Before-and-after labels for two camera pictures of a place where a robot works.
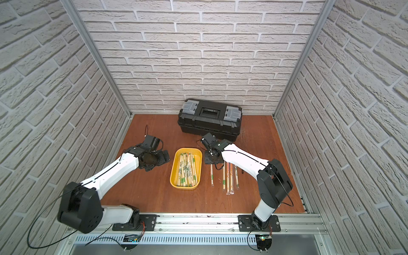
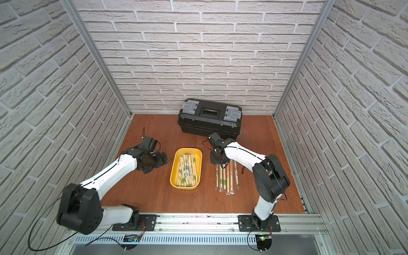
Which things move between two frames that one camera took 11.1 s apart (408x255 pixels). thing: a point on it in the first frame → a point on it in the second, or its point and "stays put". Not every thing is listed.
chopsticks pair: (212, 176) → (219, 177)
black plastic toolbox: (199, 117) stays put
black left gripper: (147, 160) stays put
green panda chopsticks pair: (236, 177) stays put
